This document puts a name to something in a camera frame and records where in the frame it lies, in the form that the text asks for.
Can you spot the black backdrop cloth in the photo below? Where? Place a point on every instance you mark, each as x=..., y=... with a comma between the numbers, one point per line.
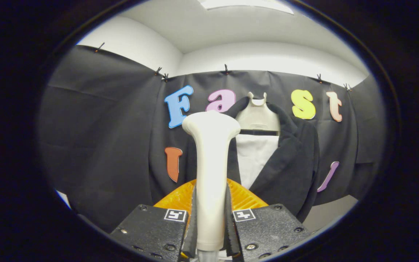
x=104, y=127

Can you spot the white garment steamer head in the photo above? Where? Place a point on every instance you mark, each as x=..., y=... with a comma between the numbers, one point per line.
x=211, y=163

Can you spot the grey cabinet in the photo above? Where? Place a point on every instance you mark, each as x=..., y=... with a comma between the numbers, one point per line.
x=326, y=214

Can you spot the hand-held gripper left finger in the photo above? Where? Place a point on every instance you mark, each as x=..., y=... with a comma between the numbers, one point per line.
x=151, y=229

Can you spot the black suit jacket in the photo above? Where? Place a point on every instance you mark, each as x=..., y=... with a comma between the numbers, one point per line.
x=293, y=163

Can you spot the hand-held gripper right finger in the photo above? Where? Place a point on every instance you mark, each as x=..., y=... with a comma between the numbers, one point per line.
x=267, y=229

